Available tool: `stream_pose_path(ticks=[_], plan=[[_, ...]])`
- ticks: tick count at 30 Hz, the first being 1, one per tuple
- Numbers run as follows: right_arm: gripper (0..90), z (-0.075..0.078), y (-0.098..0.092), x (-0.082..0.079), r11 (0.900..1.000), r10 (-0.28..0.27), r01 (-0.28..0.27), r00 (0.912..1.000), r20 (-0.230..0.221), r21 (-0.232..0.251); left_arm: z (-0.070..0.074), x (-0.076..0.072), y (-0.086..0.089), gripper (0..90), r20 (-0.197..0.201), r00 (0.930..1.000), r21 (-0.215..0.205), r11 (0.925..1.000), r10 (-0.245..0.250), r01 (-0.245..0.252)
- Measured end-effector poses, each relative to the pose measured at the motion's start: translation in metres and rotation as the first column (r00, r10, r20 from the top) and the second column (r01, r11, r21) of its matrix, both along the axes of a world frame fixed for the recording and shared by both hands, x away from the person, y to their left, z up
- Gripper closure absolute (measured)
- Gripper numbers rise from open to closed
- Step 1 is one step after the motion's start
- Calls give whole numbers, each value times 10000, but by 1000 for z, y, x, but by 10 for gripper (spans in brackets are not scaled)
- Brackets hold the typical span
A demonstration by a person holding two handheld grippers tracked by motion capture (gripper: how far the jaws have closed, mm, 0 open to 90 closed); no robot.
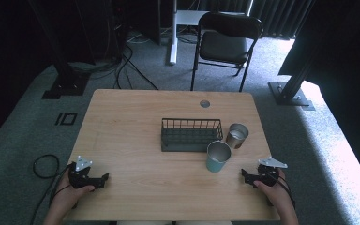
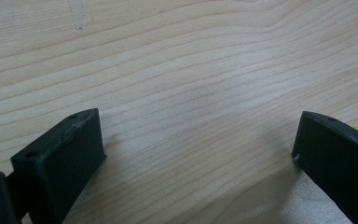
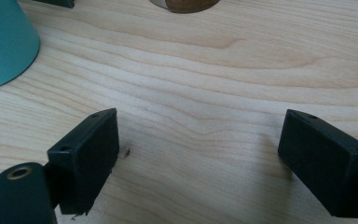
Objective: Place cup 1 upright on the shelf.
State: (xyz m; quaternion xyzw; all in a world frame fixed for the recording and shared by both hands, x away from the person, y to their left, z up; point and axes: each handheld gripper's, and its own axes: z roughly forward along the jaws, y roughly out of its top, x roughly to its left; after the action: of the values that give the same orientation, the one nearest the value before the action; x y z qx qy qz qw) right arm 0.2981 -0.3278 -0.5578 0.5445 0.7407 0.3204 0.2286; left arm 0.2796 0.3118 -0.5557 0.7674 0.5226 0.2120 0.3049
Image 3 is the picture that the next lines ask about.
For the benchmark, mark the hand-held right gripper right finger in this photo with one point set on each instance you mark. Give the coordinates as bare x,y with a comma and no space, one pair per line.
323,165

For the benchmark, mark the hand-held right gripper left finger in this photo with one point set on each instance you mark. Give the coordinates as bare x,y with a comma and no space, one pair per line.
84,161

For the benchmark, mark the teal cup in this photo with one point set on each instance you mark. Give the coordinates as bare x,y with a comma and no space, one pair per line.
3,43

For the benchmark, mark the dark metal cup rack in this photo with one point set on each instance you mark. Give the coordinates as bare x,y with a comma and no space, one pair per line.
59,2

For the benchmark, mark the small metal cup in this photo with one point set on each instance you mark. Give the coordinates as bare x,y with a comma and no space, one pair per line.
189,5

